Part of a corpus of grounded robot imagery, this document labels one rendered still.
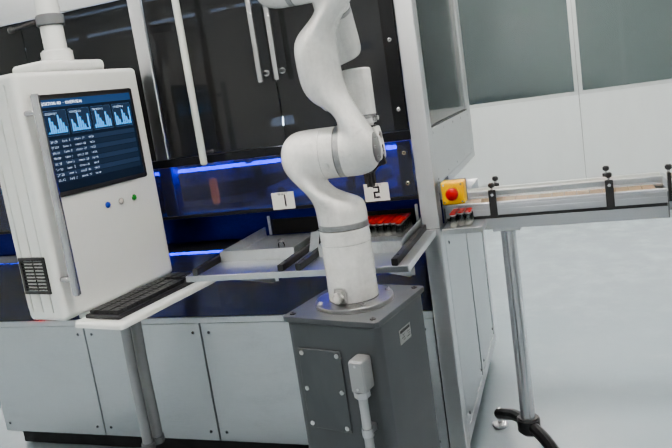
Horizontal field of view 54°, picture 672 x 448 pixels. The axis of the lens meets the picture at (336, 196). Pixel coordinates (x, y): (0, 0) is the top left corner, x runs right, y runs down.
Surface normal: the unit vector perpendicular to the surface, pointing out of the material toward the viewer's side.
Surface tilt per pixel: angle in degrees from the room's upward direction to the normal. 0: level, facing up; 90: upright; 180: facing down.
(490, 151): 90
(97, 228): 90
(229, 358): 90
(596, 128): 90
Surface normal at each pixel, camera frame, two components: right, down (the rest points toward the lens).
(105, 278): 0.88, -0.06
